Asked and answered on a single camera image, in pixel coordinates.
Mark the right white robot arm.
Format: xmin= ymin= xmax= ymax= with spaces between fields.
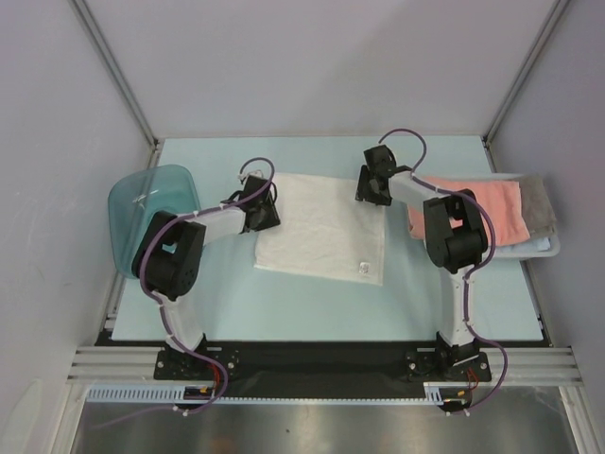
xmin=355 ymin=145 xmax=495 ymax=380

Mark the pink towel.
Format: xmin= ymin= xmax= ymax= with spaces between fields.
xmin=425 ymin=177 xmax=530 ymax=247

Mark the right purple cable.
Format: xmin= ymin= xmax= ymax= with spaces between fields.
xmin=379 ymin=127 xmax=510 ymax=415

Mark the grey towel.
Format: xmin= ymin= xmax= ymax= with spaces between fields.
xmin=514 ymin=175 xmax=557 ymax=239

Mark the white plastic basket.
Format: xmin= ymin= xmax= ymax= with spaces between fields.
xmin=494 ymin=173 xmax=561 ymax=260

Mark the light blue towel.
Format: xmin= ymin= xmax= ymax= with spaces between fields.
xmin=495 ymin=237 xmax=551 ymax=257

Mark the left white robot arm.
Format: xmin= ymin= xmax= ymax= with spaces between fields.
xmin=132 ymin=174 xmax=281 ymax=378

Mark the aluminium rail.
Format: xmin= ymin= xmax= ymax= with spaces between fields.
xmin=67 ymin=346 xmax=583 ymax=387

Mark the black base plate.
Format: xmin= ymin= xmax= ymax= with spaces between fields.
xmin=153 ymin=340 xmax=493 ymax=390

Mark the white towel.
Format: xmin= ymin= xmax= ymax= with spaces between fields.
xmin=255 ymin=173 xmax=386 ymax=286

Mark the purple cable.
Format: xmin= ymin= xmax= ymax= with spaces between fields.
xmin=139 ymin=157 xmax=278 ymax=420
xmin=379 ymin=127 xmax=510 ymax=415

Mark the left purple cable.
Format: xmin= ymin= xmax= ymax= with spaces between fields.
xmin=139 ymin=157 xmax=278 ymax=420

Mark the white slotted cable duct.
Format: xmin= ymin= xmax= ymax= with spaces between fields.
xmin=86 ymin=383 xmax=471 ymax=407

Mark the teal plastic basin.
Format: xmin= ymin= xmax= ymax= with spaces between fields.
xmin=108 ymin=165 xmax=200 ymax=279

